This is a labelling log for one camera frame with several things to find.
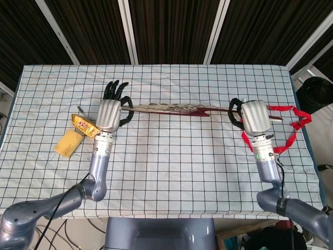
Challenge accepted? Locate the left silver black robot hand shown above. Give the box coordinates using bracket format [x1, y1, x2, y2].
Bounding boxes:
[96, 80, 134, 133]

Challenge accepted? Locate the red ribbed paper folding fan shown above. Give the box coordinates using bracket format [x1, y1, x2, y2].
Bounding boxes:
[120, 102, 284, 123]

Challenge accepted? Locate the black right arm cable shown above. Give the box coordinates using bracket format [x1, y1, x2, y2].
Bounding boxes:
[276, 155, 287, 200]

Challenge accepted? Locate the black bag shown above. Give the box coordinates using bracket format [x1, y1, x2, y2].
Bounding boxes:
[246, 226, 309, 250]

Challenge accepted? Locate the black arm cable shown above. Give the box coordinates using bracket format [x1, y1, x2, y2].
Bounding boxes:
[33, 171, 92, 250]
[276, 155, 287, 200]

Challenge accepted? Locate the yellow sponge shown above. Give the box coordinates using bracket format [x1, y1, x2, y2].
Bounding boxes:
[54, 130, 84, 158]

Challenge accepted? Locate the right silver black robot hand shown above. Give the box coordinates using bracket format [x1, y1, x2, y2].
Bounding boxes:
[228, 97, 272, 136]

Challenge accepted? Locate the black bin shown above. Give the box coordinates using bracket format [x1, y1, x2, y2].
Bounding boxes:
[296, 76, 333, 116]

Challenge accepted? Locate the white black checked tablecloth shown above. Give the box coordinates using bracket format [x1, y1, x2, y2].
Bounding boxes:
[0, 64, 325, 220]

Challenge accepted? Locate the gold snack packet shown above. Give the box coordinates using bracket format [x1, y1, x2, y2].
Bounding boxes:
[71, 113, 101, 139]

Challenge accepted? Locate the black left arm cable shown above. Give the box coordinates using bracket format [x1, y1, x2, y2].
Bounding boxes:
[33, 171, 92, 250]

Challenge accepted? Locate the red ribbon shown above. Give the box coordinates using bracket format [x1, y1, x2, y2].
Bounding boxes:
[240, 104, 312, 155]

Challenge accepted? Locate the white frame post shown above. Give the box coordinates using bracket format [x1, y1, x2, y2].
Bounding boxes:
[285, 9, 333, 77]
[202, 0, 231, 65]
[34, 0, 80, 66]
[117, 0, 139, 65]

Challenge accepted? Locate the blue-grey robot torso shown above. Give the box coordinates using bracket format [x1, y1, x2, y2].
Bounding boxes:
[105, 217, 217, 250]

